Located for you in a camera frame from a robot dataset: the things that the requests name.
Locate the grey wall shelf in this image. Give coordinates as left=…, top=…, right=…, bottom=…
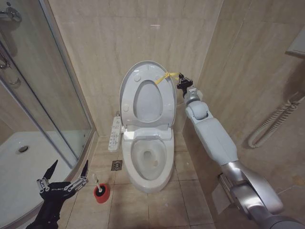
left=285, top=30, right=305, bottom=58

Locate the red toilet brush holder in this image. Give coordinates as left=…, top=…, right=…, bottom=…
left=93, top=183, right=111, bottom=204

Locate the white bidet control panel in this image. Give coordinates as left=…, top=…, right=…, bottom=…
left=107, top=115, right=123, bottom=152

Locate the glass shower door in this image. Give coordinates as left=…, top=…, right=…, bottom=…
left=0, top=0, right=96, bottom=169

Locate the chrome shower fixture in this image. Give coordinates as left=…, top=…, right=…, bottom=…
left=0, top=6, right=22, bottom=24

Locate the beige coiled cord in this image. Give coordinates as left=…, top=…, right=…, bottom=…
left=247, top=91, right=305, bottom=148

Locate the chrome shower door handle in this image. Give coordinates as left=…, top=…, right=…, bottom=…
left=0, top=40, right=21, bottom=85

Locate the yellow ribbon loop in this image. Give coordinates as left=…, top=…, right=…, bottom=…
left=154, top=71, right=180, bottom=85

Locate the white toilet lid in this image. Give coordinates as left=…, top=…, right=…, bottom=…
left=119, top=60, right=178, bottom=127

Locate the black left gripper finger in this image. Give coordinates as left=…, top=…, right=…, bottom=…
left=64, top=159, right=89, bottom=193
left=36, top=159, right=59, bottom=193

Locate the white shower tray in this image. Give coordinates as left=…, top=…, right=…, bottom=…
left=0, top=130, right=96, bottom=229

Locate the chrome wall paper holder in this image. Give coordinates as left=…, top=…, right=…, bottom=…
left=217, top=172, right=237, bottom=206

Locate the white toilet bowl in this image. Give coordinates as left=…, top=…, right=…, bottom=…
left=121, top=125, right=176, bottom=193

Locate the white toilet brush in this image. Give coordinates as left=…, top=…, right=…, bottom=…
left=91, top=174, right=105, bottom=194

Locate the white toilet seat ring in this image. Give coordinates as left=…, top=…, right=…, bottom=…
left=120, top=63, right=176, bottom=126

